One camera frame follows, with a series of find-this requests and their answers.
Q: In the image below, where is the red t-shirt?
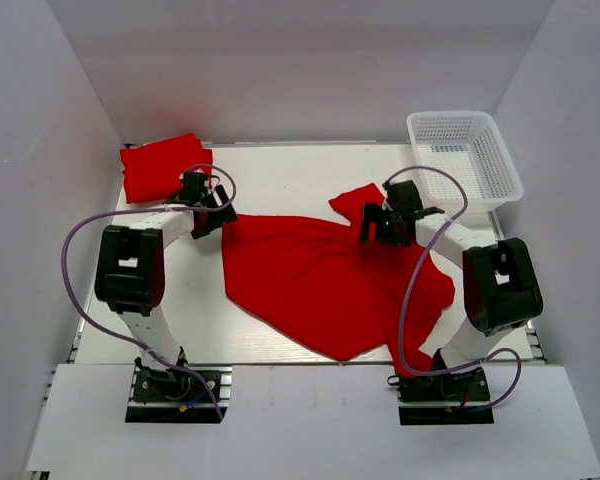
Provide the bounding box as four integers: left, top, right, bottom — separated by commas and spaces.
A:
120, 133, 213, 204
222, 183, 455, 376

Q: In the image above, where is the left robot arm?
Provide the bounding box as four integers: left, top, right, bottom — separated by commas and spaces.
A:
95, 169, 238, 388

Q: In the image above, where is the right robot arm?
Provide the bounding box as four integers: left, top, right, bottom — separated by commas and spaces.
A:
360, 181, 544, 378

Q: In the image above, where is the folded red t-shirt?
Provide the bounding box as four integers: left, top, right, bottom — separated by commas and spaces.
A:
120, 133, 213, 204

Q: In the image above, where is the white plastic basket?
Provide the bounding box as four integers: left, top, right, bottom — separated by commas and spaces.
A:
406, 110, 524, 214

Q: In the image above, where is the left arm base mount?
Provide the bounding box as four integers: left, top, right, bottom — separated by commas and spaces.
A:
125, 366, 232, 425

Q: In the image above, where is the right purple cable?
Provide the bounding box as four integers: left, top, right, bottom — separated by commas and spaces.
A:
382, 165, 523, 411

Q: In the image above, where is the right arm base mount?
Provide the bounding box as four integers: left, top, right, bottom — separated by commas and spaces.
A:
387, 368, 494, 426

